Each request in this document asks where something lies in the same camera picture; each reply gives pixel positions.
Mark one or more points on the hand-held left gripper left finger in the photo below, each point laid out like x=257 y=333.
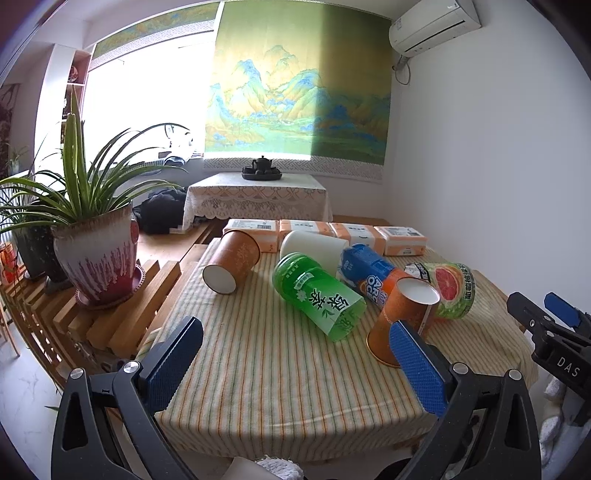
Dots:
x=168 y=369

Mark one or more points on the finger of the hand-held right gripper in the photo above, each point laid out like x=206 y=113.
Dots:
x=561 y=308
x=528 y=314

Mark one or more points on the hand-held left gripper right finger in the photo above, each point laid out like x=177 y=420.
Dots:
x=418 y=369

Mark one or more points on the orange paper cup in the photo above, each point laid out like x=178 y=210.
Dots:
x=401 y=314
x=235 y=256

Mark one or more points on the white paper cup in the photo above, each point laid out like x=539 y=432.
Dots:
x=314 y=249

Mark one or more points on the white fluffy rug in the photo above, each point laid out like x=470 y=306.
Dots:
x=556 y=429

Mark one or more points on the wooden slatted rack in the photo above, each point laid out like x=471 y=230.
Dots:
x=115 y=323

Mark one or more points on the grapefruit drink bottle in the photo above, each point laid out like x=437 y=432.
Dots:
x=450 y=281

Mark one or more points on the dark red plant saucer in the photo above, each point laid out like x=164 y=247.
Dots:
x=127 y=293

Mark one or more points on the striped tablecloth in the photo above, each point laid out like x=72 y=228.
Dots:
x=258 y=369

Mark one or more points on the blue drink bottle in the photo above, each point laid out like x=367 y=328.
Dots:
x=364 y=267

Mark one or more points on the green tea bottle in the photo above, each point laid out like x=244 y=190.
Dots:
x=309 y=288

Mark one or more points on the plant in glazed ceramic pot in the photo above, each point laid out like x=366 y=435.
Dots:
x=94 y=249

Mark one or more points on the white knitted cloth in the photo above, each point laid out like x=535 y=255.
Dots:
x=279 y=468

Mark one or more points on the black cloth bundle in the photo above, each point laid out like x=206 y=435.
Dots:
x=159 y=210

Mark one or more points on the plant in dark pot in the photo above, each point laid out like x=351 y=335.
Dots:
x=34 y=249

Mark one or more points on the orange packet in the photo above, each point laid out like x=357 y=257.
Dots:
x=7 y=265

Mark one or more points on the table with lace cloth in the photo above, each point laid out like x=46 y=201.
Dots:
x=256 y=196

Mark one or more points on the black tea tray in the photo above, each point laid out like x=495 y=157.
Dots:
x=261 y=176

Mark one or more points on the black teapot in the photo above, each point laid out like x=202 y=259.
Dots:
x=262 y=164

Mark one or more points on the white shelf unit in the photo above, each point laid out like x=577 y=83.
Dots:
x=57 y=106

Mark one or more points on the white air conditioner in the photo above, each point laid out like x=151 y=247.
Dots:
x=431 y=25

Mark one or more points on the landscape print roller blind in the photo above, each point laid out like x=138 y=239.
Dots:
x=152 y=32

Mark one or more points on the landscape painting wall hanging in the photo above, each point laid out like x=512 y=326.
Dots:
x=295 y=83

